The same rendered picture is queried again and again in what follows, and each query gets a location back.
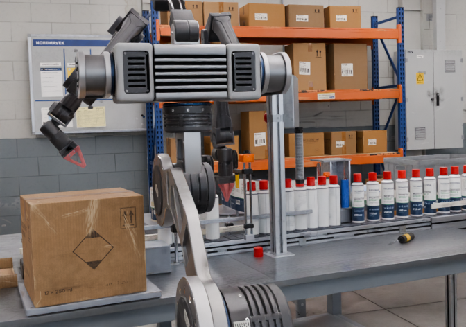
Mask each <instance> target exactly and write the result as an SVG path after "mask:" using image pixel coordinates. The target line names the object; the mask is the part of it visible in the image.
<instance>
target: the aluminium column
mask: <svg viewBox="0 0 466 327"><path fill-rule="evenodd" d="M266 106H267V115H278V114H280V115H282V114H284V111H283V94H280V95H274V96H266ZM267 132H268V181H269V207H270V251H271V253H272V254H274V255H282V254H287V243H286V190H285V163H284V122H282V121H281V120H280V122H268V123H267Z"/></svg>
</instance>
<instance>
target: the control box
mask: <svg viewBox="0 0 466 327"><path fill-rule="evenodd" d="M283 111H284V114H282V115H283V121H282V122H284V128H294V127H299V98H298V78H297V77H296V76H294V75H293V74H292V77H291V85H290V87H289V90H288V91H287V92H286V93H285V94H283Z"/></svg>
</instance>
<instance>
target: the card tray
mask: <svg viewBox="0 0 466 327"><path fill-rule="evenodd" d="M13 287H18V283H17V274H15V273H14V269H13V263H12V257H10V258H0V289H3V288H13Z"/></svg>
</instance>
